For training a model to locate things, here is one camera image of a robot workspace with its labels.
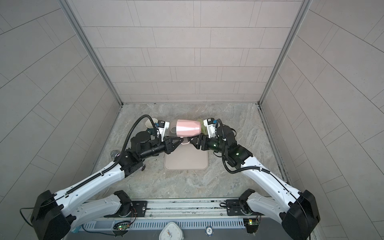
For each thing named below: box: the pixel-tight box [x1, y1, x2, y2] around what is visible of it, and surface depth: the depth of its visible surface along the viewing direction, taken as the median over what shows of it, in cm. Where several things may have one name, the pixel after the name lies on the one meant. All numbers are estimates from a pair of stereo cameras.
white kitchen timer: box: [158, 221, 185, 240], surface depth 64 cm
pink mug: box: [176, 119, 202, 137], surface depth 67 cm
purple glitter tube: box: [110, 150, 121, 160], surface depth 86 cm
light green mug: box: [200, 119, 208, 135], surface depth 67 cm
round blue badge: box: [205, 225, 214, 237], surface depth 67 cm
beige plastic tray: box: [164, 142, 209, 171], surface depth 88 cm
